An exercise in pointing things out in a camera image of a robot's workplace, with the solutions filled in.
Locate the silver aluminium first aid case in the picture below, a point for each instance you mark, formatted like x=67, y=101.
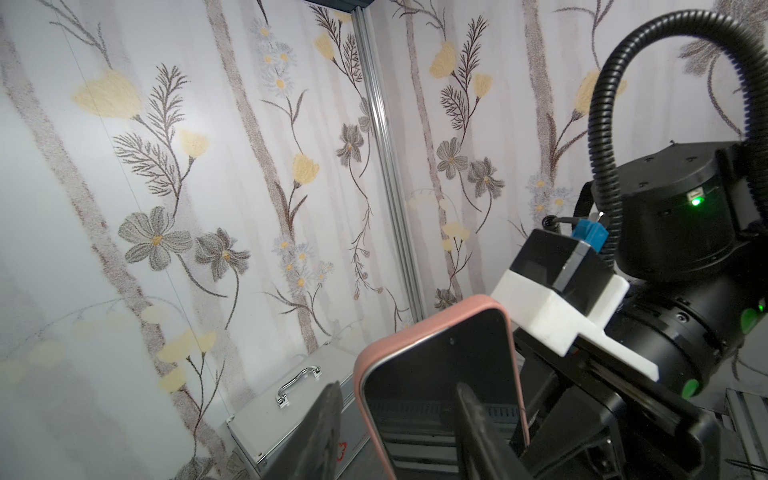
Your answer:
x=262, y=429

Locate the black phone with pink edge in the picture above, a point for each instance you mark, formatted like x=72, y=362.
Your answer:
x=405, y=385

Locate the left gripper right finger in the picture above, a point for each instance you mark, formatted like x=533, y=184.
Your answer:
x=481, y=451

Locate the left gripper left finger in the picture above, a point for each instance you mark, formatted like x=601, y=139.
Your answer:
x=311, y=451

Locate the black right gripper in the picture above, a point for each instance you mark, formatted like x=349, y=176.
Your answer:
x=592, y=417

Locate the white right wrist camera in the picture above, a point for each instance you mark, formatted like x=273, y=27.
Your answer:
x=558, y=289

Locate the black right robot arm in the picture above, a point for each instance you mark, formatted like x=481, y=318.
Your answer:
x=690, y=238

